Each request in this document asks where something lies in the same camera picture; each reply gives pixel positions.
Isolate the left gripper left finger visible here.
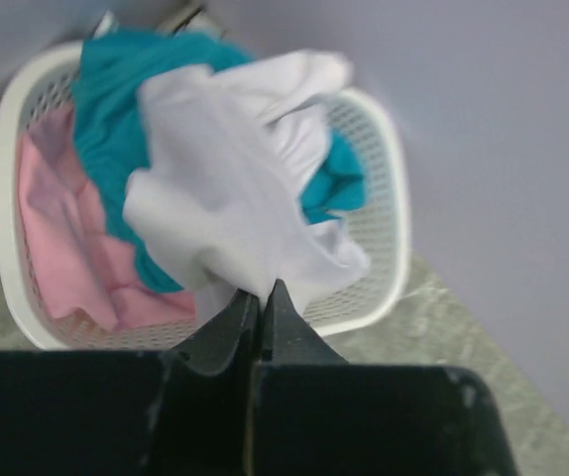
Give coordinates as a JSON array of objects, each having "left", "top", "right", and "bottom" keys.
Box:
[{"left": 165, "top": 292, "right": 258, "bottom": 475}]

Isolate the teal t shirt in basket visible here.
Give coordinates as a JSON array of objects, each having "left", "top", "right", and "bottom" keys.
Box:
[{"left": 72, "top": 28, "right": 366, "bottom": 294}]

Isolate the white t shirt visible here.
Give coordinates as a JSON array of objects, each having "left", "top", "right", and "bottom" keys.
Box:
[{"left": 123, "top": 50, "right": 370, "bottom": 320}]

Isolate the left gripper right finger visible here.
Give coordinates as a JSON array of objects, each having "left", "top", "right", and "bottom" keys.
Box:
[{"left": 257, "top": 284, "right": 517, "bottom": 475}]

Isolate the pink t shirt in basket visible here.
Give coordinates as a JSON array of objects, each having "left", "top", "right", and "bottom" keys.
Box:
[{"left": 18, "top": 106, "right": 195, "bottom": 331}]

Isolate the white plastic laundry basket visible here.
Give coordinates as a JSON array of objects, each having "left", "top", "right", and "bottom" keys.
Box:
[{"left": 0, "top": 42, "right": 410, "bottom": 350}]

